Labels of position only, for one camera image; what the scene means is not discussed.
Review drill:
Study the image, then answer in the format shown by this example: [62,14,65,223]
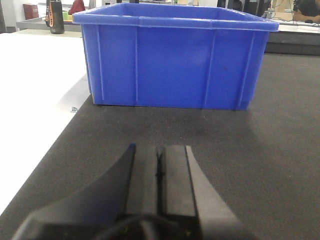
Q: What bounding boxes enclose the white table black legs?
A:
[0,29,89,211]

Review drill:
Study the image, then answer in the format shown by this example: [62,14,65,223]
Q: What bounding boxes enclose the grey background table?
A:
[16,17,82,32]

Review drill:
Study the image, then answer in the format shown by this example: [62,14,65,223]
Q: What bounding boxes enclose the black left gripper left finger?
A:
[13,144,158,240]

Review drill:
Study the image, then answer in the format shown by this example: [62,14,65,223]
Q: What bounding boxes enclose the blue bin on conveyor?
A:
[73,3,279,111]

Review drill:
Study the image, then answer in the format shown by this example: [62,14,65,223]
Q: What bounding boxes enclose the black conveyor belt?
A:
[0,54,320,240]

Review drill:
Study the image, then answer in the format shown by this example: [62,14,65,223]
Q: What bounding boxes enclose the black bottle orange strap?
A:
[45,0,66,35]

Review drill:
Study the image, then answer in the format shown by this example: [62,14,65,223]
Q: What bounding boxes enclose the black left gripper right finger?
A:
[160,145,248,240]

